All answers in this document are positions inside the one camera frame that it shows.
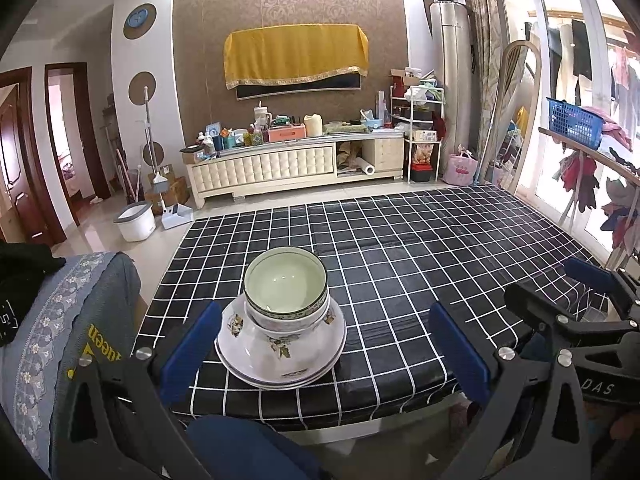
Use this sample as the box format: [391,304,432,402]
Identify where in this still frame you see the pink bag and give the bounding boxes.
[444,146,478,186]

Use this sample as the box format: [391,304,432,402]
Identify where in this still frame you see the brown wooden door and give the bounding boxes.
[0,67,66,246]

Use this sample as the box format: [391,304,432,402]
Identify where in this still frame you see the blue wall clock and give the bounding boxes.
[124,7,151,31]

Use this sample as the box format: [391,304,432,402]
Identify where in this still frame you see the grey embroidered chair cover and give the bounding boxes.
[0,251,143,476]

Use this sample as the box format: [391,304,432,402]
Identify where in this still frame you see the broom sticks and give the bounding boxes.
[116,149,141,203]

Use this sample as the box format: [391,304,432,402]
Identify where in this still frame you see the standing air conditioner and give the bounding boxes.
[430,2,473,183]

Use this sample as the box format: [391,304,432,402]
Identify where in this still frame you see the cardboard boxes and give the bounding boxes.
[145,162,191,211]

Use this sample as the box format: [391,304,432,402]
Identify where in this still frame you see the white bowl with pink pattern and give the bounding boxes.
[249,295,331,333]

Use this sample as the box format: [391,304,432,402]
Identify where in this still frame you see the person's right hand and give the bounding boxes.
[592,410,640,456]

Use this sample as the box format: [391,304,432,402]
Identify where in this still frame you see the white mop bucket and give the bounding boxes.
[112,201,156,242]

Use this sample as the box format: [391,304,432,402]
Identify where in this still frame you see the cream tufted tv cabinet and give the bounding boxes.
[187,130,406,208]

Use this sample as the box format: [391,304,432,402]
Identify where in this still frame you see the green patterned bowl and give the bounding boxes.
[244,246,329,320]

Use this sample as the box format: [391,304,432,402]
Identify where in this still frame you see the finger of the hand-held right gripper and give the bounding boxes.
[504,284,640,351]
[564,258,640,321]

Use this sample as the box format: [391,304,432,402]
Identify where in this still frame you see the white dustpan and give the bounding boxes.
[161,202,195,231]

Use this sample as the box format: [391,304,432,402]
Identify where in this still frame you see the white mop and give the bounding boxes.
[140,86,168,193]

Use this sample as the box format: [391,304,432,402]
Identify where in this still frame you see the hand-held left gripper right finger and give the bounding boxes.
[429,301,591,480]

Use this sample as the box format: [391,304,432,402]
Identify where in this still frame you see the black grid tablecloth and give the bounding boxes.
[134,184,611,433]

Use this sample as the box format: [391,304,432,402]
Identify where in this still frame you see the black television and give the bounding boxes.
[235,71,362,101]

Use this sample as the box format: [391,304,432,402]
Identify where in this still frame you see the brown door frame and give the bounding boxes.
[44,62,112,226]

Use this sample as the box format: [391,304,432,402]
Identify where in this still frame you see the glass balcony door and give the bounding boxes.
[492,0,640,266]

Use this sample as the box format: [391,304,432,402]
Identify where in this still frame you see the black cloth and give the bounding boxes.
[0,242,66,346]

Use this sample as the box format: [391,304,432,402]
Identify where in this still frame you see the arched standing mirror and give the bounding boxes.
[480,41,543,196]

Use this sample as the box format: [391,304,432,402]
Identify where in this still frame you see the white plate with pink flowers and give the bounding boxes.
[220,305,347,390]

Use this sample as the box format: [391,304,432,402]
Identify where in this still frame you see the clothes drying rack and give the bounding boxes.
[539,105,640,271]

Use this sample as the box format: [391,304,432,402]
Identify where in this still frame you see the white shelf rack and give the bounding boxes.
[389,85,446,183]

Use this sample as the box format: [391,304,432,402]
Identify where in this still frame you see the person's blue trousers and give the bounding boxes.
[185,415,326,480]

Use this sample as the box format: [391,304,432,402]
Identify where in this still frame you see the blue plastic basket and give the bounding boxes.
[546,97,606,150]

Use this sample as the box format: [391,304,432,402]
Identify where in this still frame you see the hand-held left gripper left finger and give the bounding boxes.
[62,301,223,480]

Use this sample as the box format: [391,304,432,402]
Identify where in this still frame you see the pink box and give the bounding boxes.
[268,124,307,143]

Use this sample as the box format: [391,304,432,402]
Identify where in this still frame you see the yellow cloth cover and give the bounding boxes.
[223,24,370,92]

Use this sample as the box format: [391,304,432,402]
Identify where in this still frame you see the small plate with dark floral print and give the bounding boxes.
[216,294,336,386]

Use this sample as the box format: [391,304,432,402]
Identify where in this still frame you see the patterned curtain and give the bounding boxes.
[457,0,501,186]

